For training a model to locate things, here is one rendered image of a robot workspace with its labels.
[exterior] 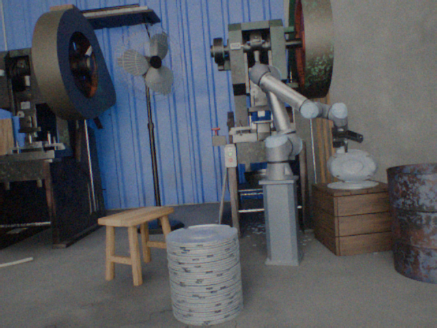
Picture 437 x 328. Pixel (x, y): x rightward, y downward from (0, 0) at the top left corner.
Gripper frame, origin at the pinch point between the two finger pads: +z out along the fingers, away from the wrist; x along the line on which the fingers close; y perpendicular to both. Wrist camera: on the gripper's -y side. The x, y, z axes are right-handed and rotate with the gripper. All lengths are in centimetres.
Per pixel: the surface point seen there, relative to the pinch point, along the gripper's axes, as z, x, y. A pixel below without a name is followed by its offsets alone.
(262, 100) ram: 4, -57, 56
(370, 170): 15.9, 1.0, -12.5
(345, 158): 4.5, 0.2, 0.8
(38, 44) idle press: -76, -46, 190
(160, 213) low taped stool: -18, 50, 96
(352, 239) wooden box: 22.7, 42.7, -0.8
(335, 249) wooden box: 25, 48, 8
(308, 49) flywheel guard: -29, -63, 20
